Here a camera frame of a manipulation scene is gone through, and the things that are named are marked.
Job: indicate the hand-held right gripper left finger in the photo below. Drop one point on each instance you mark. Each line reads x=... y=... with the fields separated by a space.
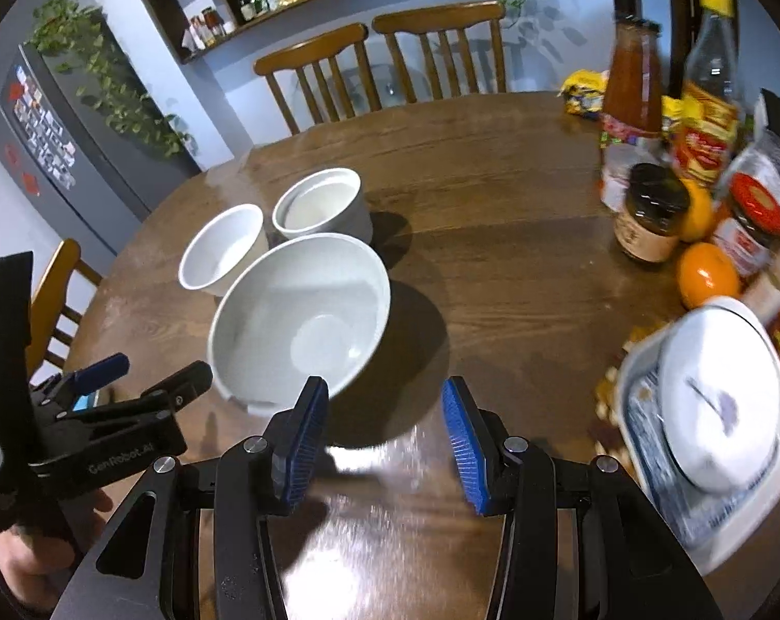
x=302 y=445

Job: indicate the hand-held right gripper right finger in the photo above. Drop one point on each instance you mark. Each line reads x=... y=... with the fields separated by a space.
x=464 y=445

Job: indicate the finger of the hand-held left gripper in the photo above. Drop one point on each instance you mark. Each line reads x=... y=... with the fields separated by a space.
x=180 y=387
x=102 y=369

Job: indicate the large grey-white bowl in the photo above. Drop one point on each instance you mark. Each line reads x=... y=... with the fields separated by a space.
x=280 y=323

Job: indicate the white ramekin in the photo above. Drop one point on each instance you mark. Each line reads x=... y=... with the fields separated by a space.
x=338 y=213

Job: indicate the person's left hand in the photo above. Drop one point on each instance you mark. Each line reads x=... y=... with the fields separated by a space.
x=21 y=562

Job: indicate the wooden chair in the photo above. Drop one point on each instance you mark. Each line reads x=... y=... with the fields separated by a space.
x=312 y=45
x=441 y=16
x=57 y=271

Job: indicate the wooden bead trivet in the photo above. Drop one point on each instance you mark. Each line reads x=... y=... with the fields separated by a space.
x=612 y=394

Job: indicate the red paper decoration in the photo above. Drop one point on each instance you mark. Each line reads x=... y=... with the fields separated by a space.
x=33 y=182
x=12 y=154

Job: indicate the white lidded food container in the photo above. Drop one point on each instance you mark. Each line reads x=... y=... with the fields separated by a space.
x=654 y=465

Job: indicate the grey refrigerator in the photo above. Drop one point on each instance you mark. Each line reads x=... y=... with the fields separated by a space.
x=86 y=161

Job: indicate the group of photo magnets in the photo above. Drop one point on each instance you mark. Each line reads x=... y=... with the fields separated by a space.
x=41 y=129

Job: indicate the dark-lidded sauce jar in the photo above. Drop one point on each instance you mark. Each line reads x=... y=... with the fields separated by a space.
x=651 y=219

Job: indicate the orange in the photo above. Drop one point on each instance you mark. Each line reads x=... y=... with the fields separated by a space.
x=700 y=213
x=706 y=276

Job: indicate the pale wooden stick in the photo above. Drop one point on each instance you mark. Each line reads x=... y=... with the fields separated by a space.
x=777 y=278

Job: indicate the red-lidded jar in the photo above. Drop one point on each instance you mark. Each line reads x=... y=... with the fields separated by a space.
x=755 y=219

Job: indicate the yellow snack packet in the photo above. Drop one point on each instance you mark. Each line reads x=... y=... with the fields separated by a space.
x=583 y=93

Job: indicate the red sauce bottle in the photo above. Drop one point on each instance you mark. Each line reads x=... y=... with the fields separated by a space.
x=632 y=77

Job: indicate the yellow-capped clear bottle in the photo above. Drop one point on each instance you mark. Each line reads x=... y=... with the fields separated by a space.
x=709 y=110

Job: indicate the dark wooden door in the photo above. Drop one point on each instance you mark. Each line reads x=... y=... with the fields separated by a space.
x=677 y=13

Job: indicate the wooden wall shelf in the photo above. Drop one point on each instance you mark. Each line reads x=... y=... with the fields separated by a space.
x=170 y=19

